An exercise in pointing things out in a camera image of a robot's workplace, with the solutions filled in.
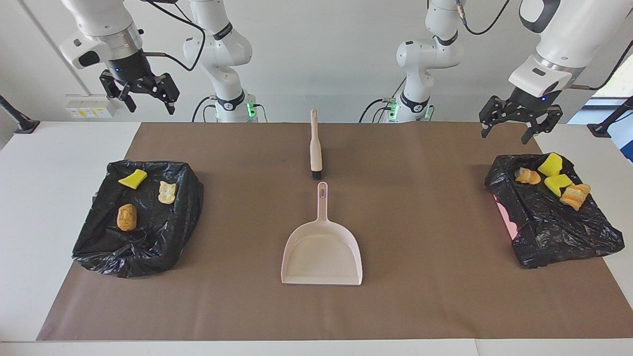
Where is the yellow sponge piece with notch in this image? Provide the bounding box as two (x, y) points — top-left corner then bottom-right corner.
(538, 152), (564, 177)

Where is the pale beige rock-like chunk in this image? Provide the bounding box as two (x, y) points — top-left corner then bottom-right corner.
(514, 167), (542, 185)

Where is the yellow sponge square piece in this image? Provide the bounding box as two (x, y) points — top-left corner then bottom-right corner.
(544, 174), (574, 197)

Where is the orange striped croissant toy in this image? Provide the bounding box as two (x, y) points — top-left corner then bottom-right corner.
(560, 183), (591, 212)

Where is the yellow sponge wedge piece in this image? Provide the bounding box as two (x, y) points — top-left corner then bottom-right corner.
(118, 169), (148, 190)

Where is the tan striped croissant toy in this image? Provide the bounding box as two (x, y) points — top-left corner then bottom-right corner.
(158, 181), (177, 205)

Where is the brown potato-shaped bread toy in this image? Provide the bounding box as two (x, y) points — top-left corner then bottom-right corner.
(117, 204), (138, 232)

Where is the pale pink hand brush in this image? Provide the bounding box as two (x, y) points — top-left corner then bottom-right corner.
(310, 109), (323, 180)

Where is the pale pink plastic dustpan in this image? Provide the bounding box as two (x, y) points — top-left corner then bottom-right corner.
(281, 181), (363, 286)

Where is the pink bin with black bag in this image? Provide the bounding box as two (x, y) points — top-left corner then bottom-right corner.
(485, 152), (626, 269)

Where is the bin lined with black bag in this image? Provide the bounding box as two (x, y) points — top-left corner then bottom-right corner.
(72, 160), (205, 278)

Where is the brown paper table mat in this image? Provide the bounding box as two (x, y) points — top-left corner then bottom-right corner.
(37, 122), (633, 342)

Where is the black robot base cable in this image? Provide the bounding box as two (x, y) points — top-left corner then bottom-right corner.
(359, 99), (391, 123)
(192, 96), (218, 123)

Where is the white wall socket box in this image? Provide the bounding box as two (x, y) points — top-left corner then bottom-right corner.
(65, 94), (119, 119)

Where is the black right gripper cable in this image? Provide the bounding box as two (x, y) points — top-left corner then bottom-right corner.
(141, 0), (206, 73)

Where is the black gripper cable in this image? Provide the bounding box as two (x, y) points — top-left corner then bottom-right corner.
(455, 0), (633, 91)
(141, 0), (206, 73)

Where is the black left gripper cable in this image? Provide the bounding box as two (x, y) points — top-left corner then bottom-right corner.
(455, 0), (633, 91)

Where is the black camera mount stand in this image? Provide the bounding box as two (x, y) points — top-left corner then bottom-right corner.
(587, 95), (633, 138)
(0, 95), (40, 134)

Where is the window with dark frame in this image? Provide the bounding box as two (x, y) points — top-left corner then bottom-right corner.
(568, 42), (633, 164)

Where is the white wall cable duct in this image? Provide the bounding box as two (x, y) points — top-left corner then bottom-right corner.
(19, 0), (93, 97)

